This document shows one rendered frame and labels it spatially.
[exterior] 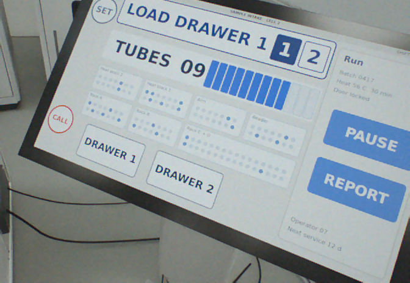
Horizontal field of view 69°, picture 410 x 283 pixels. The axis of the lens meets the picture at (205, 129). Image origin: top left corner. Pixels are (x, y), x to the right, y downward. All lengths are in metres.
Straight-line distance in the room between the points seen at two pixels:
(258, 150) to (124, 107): 0.19
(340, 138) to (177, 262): 0.43
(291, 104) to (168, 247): 0.40
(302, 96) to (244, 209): 0.15
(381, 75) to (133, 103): 0.31
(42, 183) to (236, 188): 1.56
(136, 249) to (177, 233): 0.92
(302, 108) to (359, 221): 0.14
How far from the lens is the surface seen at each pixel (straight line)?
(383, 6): 1.08
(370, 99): 0.41
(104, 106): 0.44
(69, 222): 1.64
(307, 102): 0.39
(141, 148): 0.41
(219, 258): 0.61
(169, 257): 0.68
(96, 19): 0.49
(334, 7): 1.19
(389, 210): 0.40
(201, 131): 0.39
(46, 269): 1.53
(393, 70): 0.42
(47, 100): 0.49
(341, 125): 0.39
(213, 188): 0.38
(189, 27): 0.43
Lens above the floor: 1.27
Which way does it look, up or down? 35 degrees down
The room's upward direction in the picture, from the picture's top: 10 degrees clockwise
